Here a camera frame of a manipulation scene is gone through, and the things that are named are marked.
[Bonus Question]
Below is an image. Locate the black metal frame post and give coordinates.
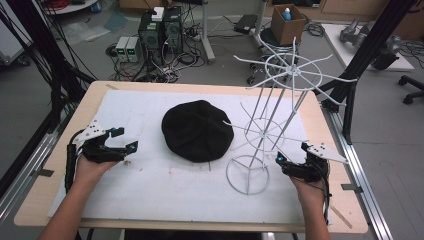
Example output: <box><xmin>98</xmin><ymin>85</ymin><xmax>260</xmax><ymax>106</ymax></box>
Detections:
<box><xmin>314</xmin><ymin>0</ymin><xmax>422</xmax><ymax>145</ymax></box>

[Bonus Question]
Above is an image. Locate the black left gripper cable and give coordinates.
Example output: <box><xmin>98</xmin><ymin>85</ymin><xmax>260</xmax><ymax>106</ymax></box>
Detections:
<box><xmin>64</xmin><ymin>129</ymin><xmax>85</xmax><ymax>195</ymax></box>

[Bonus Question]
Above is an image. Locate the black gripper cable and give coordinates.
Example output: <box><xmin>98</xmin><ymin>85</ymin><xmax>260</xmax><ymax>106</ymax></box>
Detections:
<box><xmin>64</xmin><ymin>129</ymin><xmax>85</xmax><ymax>195</ymax></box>
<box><xmin>314</xmin><ymin>159</ymin><xmax>333</xmax><ymax>225</ymax></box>

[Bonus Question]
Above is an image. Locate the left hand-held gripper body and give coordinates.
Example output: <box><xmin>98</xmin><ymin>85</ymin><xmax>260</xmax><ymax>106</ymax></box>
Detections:
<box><xmin>71</xmin><ymin>120</ymin><xmax>130</xmax><ymax>164</ymax></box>

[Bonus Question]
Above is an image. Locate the grey tape strip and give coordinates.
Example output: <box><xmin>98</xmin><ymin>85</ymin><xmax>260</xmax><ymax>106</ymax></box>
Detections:
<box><xmin>30</xmin><ymin>167</ymin><xmax>55</xmax><ymax>178</ymax></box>
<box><xmin>340</xmin><ymin>182</ymin><xmax>364</xmax><ymax>195</ymax></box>

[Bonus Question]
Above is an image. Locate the aluminium rail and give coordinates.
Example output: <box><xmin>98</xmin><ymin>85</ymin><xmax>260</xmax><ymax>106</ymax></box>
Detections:
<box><xmin>0</xmin><ymin>109</ymin><xmax>76</xmax><ymax>225</ymax></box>
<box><xmin>320</xmin><ymin>99</ymin><xmax>396</xmax><ymax>240</ymax></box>

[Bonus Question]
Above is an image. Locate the black power adapter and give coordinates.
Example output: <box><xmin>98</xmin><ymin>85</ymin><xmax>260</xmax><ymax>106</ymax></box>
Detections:
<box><xmin>233</xmin><ymin>14</ymin><xmax>259</xmax><ymax>35</ymax></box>

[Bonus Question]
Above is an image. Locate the black office chair base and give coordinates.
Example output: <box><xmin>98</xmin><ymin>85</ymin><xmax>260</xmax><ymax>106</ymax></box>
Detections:
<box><xmin>397</xmin><ymin>74</ymin><xmax>424</xmax><ymax>106</ymax></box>

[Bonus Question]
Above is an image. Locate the person's right hand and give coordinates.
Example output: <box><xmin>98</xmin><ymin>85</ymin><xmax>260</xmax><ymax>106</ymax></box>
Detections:
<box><xmin>289</xmin><ymin>175</ymin><xmax>327</xmax><ymax>205</ymax></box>

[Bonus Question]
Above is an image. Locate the white power supply unit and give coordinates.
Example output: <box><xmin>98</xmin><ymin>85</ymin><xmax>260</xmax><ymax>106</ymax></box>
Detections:
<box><xmin>115</xmin><ymin>36</ymin><xmax>130</xmax><ymax>63</ymax></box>
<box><xmin>126</xmin><ymin>36</ymin><xmax>142</xmax><ymax>63</ymax></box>

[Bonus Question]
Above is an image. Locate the grey desk leg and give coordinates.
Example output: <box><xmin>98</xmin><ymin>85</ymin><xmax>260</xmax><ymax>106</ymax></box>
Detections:
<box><xmin>199</xmin><ymin>0</ymin><xmax>217</xmax><ymax>65</ymax></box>

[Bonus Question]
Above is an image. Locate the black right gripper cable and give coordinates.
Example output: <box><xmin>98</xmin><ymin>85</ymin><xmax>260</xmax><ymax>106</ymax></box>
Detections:
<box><xmin>314</xmin><ymin>159</ymin><xmax>333</xmax><ymax>225</ymax></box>

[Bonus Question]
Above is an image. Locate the person's left hand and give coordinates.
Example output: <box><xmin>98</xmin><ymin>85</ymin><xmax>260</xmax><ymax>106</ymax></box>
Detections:
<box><xmin>73</xmin><ymin>156</ymin><xmax>118</xmax><ymax>188</ymax></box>

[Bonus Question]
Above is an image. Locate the white table mat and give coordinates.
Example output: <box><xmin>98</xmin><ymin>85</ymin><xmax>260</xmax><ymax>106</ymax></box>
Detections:
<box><xmin>47</xmin><ymin>89</ymin><xmax>331</xmax><ymax>227</ymax></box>

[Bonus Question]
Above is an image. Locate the tangle of floor cables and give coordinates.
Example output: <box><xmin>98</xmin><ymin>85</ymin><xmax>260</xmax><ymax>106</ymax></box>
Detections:
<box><xmin>105</xmin><ymin>19</ymin><xmax>209</xmax><ymax>84</ymax></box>

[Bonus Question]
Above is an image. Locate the white platform board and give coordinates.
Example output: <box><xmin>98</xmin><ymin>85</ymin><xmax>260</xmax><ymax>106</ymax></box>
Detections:
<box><xmin>321</xmin><ymin>22</ymin><xmax>415</xmax><ymax>72</ymax></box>

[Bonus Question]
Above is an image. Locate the white round table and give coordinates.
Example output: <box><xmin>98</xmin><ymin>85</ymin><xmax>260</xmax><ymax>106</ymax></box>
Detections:
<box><xmin>42</xmin><ymin>0</ymin><xmax>102</xmax><ymax>16</ymax></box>

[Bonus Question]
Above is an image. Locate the black beret hat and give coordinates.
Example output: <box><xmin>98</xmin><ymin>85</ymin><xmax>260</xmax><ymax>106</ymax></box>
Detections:
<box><xmin>161</xmin><ymin>99</ymin><xmax>235</xmax><ymax>164</ymax></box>

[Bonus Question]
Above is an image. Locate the small white box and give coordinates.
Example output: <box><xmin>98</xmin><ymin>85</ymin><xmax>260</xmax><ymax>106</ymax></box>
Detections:
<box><xmin>151</xmin><ymin>6</ymin><xmax>166</xmax><ymax>23</ymax></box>

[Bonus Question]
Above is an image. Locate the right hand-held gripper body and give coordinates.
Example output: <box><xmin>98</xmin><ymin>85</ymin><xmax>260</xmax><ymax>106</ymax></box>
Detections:
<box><xmin>282</xmin><ymin>143</ymin><xmax>349</xmax><ymax>183</ymax></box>

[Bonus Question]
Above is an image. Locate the brown cardboard box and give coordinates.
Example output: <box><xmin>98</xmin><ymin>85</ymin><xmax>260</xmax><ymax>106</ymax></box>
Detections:
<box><xmin>270</xmin><ymin>3</ymin><xmax>307</xmax><ymax>47</ymax></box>

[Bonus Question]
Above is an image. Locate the white wire hat rack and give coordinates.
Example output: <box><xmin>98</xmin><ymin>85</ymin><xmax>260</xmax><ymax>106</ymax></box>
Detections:
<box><xmin>223</xmin><ymin>36</ymin><xmax>359</xmax><ymax>196</ymax></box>

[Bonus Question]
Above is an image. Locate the black computer tower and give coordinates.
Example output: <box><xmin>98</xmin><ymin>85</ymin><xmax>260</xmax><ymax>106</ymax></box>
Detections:
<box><xmin>162</xmin><ymin>5</ymin><xmax>184</xmax><ymax>55</ymax></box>
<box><xmin>137</xmin><ymin>9</ymin><xmax>165</xmax><ymax>65</ymax></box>

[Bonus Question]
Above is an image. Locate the black wheeled stool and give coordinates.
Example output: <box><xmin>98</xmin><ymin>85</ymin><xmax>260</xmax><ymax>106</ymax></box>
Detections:
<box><xmin>246</xmin><ymin>27</ymin><xmax>301</xmax><ymax>86</ymax></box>

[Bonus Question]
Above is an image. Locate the black metal frame with cables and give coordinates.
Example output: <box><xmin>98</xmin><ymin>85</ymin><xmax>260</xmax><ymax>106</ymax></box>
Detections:
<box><xmin>0</xmin><ymin>0</ymin><xmax>98</xmax><ymax>134</ymax></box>

